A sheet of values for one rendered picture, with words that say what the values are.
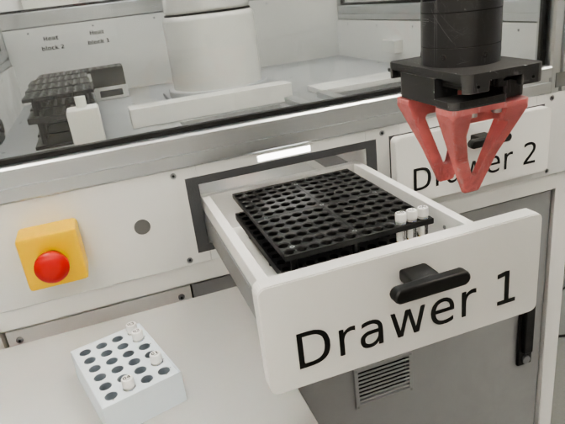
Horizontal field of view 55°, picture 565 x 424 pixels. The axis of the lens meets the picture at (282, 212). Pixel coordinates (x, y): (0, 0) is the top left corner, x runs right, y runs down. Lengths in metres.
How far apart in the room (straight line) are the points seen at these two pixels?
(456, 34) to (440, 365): 0.81
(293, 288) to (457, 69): 0.21
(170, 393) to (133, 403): 0.04
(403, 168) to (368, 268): 0.39
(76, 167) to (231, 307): 0.27
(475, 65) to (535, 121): 0.58
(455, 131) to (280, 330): 0.22
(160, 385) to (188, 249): 0.25
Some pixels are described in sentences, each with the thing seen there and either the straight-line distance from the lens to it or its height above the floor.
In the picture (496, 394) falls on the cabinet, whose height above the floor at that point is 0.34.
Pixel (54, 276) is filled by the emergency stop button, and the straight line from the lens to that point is 0.72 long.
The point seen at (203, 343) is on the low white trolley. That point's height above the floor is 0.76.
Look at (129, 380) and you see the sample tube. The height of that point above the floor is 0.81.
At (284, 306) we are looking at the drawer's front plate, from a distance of 0.47.
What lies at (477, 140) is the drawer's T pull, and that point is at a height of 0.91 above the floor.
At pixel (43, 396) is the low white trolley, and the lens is 0.70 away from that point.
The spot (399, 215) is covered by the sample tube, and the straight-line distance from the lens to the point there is 0.61.
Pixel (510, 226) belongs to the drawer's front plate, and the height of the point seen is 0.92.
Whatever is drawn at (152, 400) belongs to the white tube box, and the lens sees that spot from 0.61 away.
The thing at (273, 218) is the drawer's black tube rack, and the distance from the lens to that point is 0.66.
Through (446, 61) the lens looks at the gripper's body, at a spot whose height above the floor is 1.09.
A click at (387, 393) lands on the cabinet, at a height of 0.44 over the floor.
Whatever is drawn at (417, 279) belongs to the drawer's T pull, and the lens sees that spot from 0.48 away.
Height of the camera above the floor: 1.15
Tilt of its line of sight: 22 degrees down
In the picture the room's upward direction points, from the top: 7 degrees counter-clockwise
